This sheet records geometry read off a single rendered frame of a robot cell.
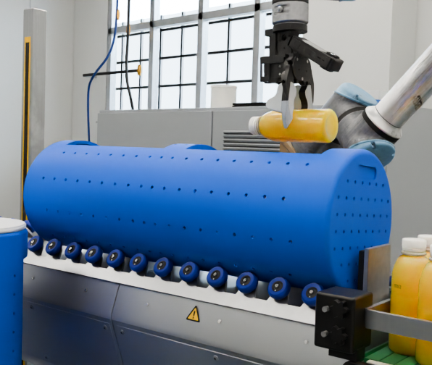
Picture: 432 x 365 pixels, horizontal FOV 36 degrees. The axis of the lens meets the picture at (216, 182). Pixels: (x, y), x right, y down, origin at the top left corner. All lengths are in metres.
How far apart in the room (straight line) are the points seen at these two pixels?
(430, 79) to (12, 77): 5.44
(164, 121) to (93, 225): 2.43
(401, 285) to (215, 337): 0.42
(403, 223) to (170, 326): 1.92
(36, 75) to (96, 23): 4.36
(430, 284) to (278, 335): 0.34
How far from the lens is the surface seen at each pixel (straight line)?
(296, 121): 1.36
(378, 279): 1.32
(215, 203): 1.33
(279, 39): 1.42
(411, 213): 3.26
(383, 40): 4.22
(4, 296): 1.56
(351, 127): 1.77
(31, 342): 1.90
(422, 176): 3.33
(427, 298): 1.10
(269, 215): 1.26
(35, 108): 2.51
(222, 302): 1.37
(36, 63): 2.52
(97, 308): 1.60
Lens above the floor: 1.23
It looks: 3 degrees down
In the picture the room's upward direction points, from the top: 2 degrees clockwise
